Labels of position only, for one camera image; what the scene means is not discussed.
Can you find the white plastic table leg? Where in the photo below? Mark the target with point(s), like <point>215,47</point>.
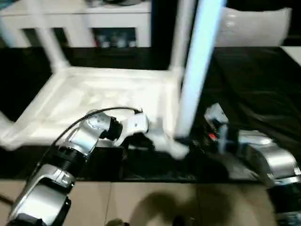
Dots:
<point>4,122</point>
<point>53,40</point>
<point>179,35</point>
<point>200,58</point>

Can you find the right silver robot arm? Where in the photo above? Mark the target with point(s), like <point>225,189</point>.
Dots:
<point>277,160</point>

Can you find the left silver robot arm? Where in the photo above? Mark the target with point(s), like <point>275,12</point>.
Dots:
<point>77,141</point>

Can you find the black mat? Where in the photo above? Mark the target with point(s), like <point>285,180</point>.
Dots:
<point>254,82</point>

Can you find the dark olive round object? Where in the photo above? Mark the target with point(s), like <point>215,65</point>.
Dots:
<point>117,222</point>

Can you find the grey cushion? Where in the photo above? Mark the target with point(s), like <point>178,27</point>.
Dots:
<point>254,28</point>

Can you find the white flat board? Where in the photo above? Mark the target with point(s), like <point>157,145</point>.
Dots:
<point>292,53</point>

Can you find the white cabinet with glass doors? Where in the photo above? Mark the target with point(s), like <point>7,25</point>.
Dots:
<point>105,18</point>

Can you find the grey helmet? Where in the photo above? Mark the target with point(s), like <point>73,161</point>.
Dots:
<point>124,2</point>

